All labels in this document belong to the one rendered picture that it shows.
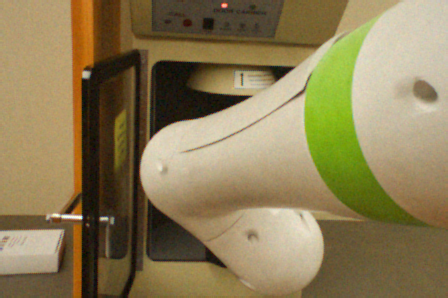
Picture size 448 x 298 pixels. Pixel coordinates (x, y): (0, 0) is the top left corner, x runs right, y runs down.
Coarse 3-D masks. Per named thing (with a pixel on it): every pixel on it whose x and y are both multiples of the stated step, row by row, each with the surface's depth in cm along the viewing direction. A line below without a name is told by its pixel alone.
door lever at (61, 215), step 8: (72, 192) 75; (80, 192) 76; (64, 200) 72; (72, 200) 72; (80, 200) 75; (56, 208) 69; (64, 208) 69; (72, 208) 72; (48, 216) 68; (56, 216) 67; (64, 216) 68; (72, 216) 68; (80, 216) 68; (56, 224) 68
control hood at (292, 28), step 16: (144, 0) 81; (288, 0) 82; (304, 0) 82; (320, 0) 82; (336, 0) 82; (144, 16) 84; (288, 16) 85; (304, 16) 85; (320, 16) 85; (336, 16) 85; (144, 32) 87; (160, 32) 87; (288, 32) 88; (304, 32) 88; (320, 32) 88
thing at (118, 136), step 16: (96, 64) 63; (112, 80) 71; (128, 80) 81; (112, 96) 71; (128, 96) 82; (112, 112) 72; (128, 112) 83; (112, 128) 72; (128, 128) 83; (112, 144) 73; (128, 144) 84; (112, 160) 74; (128, 160) 85; (112, 176) 74; (128, 176) 86; (112, 192) 75; (128, 192) 87; (112, 208) 76; (128, 208) 88; (128, 224) 89; (128, 240) 90; (112, 256) 78; (128, 256) 91; (112, 272) 79; (128, 272) 92; (112, 288) 80
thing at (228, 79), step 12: (192, 72) 101; (204, 72) 98; (216, 72) 96; (228, 72) 96; (240, 72) 96; (252, 72) 96; (264, 72) 98; (192, 84) 99; (204, 84) 97; (216, 84) 96; (228, 84) 95; (240, 84) 95; (252, 84) 96; (264, 84) 97
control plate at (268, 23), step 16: (160, 0) 81; (176, 0) 81; (192, 0) 81; (208, 0) 81; (224, 0) 81; (240, 0) 81; (256, 0) 82; (272, 0) 82; (160, 16) 84; (176, 16) 84; (192, 16) 84; (208, 16) 84; (224, 16) 84; (240, 16) 84; (256, 16) 84; (272, 16) 84; (176, 32) 87; (192, 32) 87; (208, 32) 87; (224, 32) 87; (240, 32) 87; (256, 32) 87; (272, 32) 88
